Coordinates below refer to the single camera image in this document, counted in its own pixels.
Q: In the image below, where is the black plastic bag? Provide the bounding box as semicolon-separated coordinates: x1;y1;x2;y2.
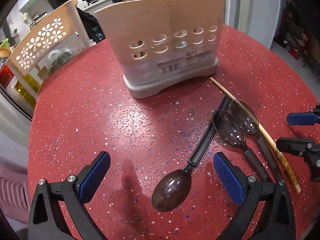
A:
77;7;104;44

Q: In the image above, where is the dark translucent plastic spoon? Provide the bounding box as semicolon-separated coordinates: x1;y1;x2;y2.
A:
228;99;284;181
151;96;231;212
212;110;272;182

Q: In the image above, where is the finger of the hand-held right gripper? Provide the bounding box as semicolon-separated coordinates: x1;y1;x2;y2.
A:
276;137;320;156
287;103;320;126

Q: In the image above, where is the beige plastic chair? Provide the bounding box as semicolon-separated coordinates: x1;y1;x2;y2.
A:
5;0;92;86

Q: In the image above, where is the red plastic basket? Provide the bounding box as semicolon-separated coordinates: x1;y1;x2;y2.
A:
0;65;13;88

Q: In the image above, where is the beige plastic utensil holder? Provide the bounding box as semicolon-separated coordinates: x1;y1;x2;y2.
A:
93;0;227;99

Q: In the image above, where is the pale stained wooden chopstick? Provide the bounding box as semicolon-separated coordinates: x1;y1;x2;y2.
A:
210;77;301;194

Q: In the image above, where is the bag of green vegetables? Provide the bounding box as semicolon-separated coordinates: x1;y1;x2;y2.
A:
47;48;73;74

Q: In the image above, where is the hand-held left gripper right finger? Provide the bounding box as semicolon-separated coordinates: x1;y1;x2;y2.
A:
213;152;297;240

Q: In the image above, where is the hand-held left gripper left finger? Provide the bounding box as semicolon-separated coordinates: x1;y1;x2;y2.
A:
27;151;111;240

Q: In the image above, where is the yellow oil bottle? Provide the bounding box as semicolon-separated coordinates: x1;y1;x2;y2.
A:
13;73;42;108

